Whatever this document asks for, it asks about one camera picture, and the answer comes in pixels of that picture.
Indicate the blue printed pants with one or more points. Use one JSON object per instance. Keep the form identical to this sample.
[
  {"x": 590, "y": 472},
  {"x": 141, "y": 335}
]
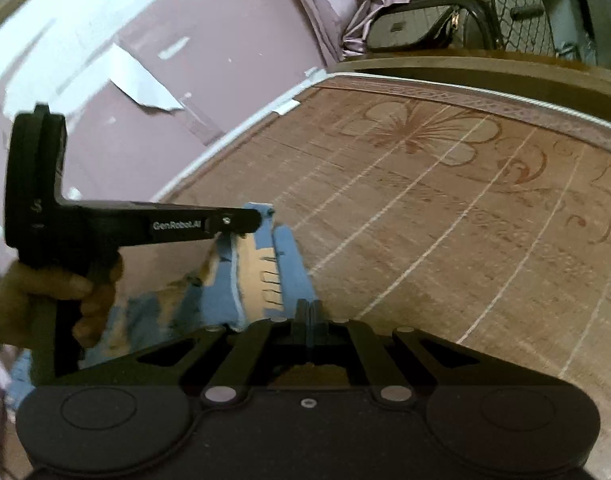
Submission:
[{"x": 290, "y": 270}]

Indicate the lilac curtain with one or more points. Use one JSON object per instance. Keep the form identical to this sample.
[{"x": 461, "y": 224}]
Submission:
[{"x": 335, "y": 0}]

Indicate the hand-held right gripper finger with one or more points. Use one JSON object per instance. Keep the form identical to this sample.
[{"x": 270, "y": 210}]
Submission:
[
  {"x": 316, "y": 332},
  {"x": 304, "y": 332}
]

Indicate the wooden bed frame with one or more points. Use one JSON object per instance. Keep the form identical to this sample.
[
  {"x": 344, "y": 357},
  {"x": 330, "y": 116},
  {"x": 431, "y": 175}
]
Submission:
[{"x": 485, "y": 72}]

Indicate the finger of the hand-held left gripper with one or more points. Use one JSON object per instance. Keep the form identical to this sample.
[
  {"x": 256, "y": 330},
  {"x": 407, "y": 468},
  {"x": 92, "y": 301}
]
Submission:
[{"x": 240, "y": 221}]

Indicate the person's left hand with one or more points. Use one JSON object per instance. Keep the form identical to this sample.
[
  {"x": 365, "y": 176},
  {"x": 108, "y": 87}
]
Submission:
[{"x": 40, "y": 292}]

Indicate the quilted grey suitcase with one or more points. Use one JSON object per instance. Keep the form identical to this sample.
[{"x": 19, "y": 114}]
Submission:
[{"x": 520, "y": 15}]

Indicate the grey handbag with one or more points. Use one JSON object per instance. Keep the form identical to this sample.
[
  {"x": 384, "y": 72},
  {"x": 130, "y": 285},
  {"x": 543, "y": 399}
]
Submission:
[{"x": 415, "y": 27}]

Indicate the white mat tag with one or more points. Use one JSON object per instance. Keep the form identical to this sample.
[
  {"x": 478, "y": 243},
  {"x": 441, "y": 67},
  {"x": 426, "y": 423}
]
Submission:
[{"x": 287, "y": 106}]

